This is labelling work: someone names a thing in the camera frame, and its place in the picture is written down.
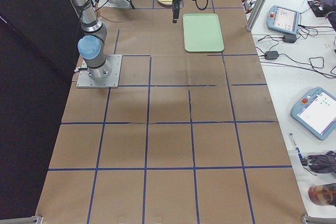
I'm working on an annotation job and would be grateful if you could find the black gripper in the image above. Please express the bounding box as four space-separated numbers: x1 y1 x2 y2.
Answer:
172 0 183 23

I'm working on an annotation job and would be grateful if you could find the light green plastic tray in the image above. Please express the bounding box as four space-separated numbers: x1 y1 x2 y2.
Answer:
183 14 224 52

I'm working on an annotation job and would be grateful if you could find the black power adapter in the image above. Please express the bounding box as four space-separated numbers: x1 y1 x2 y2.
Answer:
282 34 297 44
259 50 279 60

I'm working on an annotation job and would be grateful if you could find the upper teach pendant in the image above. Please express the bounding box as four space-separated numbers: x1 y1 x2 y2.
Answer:
266 5 300 35

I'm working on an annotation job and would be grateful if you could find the teach pendant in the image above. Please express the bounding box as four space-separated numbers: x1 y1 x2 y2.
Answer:
290 87 335 141
266 5 300 35

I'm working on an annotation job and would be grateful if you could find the lower teach pendant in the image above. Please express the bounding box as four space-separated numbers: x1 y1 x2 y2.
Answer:
290 87 335 141

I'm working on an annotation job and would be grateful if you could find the black folded umbrella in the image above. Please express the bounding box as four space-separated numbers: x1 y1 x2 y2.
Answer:
300 151 335 174

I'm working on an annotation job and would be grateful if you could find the brown glass jar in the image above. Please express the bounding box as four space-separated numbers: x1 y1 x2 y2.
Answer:
308 183 335 206

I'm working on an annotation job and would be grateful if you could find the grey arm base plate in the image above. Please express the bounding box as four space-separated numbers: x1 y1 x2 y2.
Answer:
76 55 122 88

